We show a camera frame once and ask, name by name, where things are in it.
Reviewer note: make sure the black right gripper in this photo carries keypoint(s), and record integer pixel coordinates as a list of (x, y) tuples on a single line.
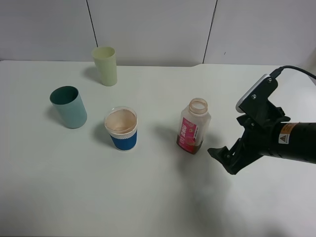
[(259, 123)]

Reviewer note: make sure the clear bottle pink label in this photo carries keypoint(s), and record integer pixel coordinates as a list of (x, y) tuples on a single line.
[(194, 123)]

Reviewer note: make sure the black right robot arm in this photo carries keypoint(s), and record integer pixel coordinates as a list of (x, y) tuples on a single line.
[(294, 141)]

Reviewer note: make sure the pale green plastic cup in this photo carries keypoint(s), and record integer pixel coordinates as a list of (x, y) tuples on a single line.
[(106, 64)]

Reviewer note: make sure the teal plastic cup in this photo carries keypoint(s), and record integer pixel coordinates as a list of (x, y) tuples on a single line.
[(69, 105)]

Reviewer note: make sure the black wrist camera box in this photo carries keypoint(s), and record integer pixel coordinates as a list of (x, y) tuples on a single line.
[(257, 96)]

